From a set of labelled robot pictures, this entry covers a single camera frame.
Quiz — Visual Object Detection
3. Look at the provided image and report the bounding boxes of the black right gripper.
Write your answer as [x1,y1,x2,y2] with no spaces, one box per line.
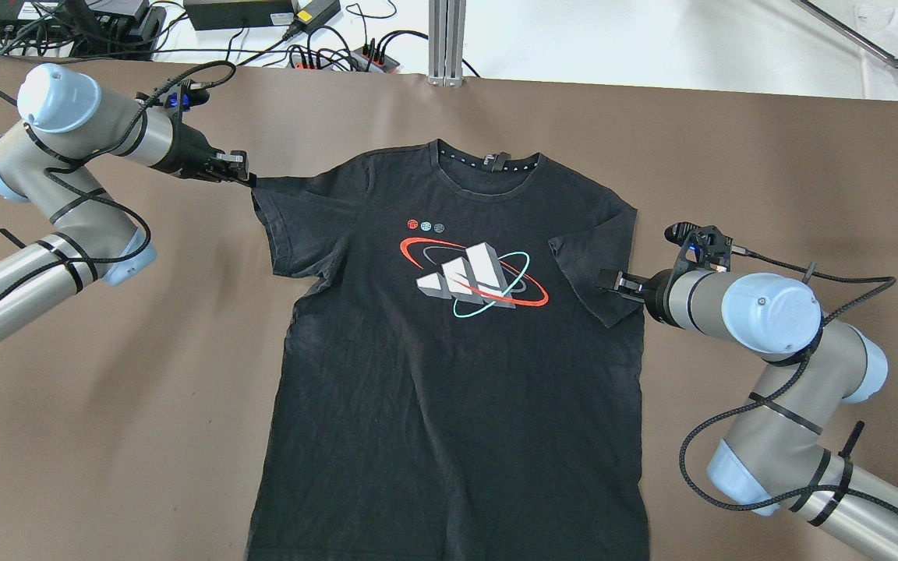
[596,270,673,324]

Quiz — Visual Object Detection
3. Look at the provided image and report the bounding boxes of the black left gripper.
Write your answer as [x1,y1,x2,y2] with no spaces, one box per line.
[171,125,256,187]

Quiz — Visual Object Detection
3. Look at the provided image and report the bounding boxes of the black printed t-shirt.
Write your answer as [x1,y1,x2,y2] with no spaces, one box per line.
[245,139,651,560]

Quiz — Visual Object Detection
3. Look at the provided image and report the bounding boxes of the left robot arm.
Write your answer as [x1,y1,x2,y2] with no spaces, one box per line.
[0,63,256,342]

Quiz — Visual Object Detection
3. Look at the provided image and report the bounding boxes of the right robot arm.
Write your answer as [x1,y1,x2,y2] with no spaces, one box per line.
[598,263,898,560]

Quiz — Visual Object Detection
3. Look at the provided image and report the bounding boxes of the black power adapter brick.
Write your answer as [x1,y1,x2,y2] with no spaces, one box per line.
[182,1,299,31]

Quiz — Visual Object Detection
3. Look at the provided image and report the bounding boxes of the black mini computer red logo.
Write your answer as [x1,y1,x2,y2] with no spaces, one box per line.
[0,1,171,60]

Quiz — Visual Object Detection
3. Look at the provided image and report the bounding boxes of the brown table mat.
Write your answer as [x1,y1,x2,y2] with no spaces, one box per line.
[0,68,898,560]

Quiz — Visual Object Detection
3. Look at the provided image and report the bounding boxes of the metal rod with hook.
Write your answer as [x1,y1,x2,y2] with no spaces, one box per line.
[794,1,898,72]

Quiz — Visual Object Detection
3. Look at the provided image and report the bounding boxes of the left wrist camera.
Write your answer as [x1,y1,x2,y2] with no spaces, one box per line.
[160,86,210,111]

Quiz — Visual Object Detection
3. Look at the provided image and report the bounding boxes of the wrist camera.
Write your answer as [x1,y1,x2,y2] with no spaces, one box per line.
[664,221,734,273]
[160,86,210,111]

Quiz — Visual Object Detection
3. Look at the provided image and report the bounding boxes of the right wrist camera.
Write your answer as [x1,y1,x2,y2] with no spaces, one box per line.
[664,221,734,273]

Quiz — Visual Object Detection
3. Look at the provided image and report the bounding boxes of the aluminium vertical post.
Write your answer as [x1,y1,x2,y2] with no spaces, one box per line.
[426,0,466,86]

